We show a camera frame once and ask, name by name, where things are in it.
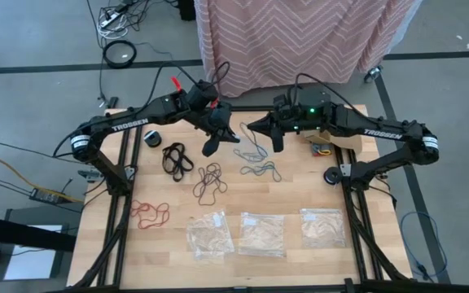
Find tangled black cables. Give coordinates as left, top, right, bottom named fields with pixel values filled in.
left=95, top=0, right=178, bottom=41

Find teal rubber band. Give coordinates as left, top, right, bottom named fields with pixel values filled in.
left=233, top=147, right=270, bottom=165
left=239, top=121, right=270, bottom=162
left=239, top=160, right=283, bottom=183

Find pink chevron cloth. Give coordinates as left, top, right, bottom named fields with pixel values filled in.
left=193, top=0, right=423, bottom=98

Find coiled black cable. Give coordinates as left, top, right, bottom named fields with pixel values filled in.
left=102, top=39, right=138, bottom=69

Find blue floor cable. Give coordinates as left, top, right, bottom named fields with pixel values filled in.
left=398, top=210, right=449, bottom=282

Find black power brick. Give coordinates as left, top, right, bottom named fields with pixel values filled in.
left=28, top=186, right=63, bottom=206

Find grey metal bracket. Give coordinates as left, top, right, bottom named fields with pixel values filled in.
left=77, top=168, right=105, bottom=185

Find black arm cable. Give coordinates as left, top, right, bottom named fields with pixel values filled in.
left=293, top=72, right=383, bottom=123
left=144, top=60, right=232, bottom=109

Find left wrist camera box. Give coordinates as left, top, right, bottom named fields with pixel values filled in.
left=185, top=80, right=220, bottom=111

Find yellow floor cable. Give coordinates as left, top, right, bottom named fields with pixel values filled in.
left=0, top=151, right=85, bottom=203

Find black floor box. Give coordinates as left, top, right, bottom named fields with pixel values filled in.
left=177, top=0, right=197, bottom=22

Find red rubber band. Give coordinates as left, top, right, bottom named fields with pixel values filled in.
left=129, top=199, right=156, bottom=230
left=147, top=201, right=172, bottom=230

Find white power strip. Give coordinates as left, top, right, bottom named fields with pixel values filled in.
left=99, top=11, right=122, bottom=28

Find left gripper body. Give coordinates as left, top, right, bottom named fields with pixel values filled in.
left=208, top=101, right=235, bottom=133

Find crumpled clear zip bag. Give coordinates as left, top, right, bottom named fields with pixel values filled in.
left=185, top=208, right=236, bottom=262

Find rack caster wheel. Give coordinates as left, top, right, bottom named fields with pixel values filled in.
left=365, top=64, right=384, bottom=84

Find black bench bar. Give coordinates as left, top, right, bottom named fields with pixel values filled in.
left=0, top=211, right=77, bottom=253

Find tape roll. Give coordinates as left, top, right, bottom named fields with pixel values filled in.
left=143, top=129, right=163, bottom=149
left=322, top=165, right=344, bottom=186

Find white panel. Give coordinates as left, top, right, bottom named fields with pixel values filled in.
left=2, top=223, right=64, bottom=282

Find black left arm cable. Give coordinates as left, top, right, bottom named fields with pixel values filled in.
left=144, top=60, right=232, bottom=109

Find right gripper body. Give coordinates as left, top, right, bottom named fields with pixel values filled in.
left=273, top=104, right=300, bottom=133

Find small cardboard box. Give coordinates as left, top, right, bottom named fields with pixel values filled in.
left=301, top=121, right=365, bottom=155

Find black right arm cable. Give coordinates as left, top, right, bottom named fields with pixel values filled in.
left=293, top=72, right=383, bottom=123

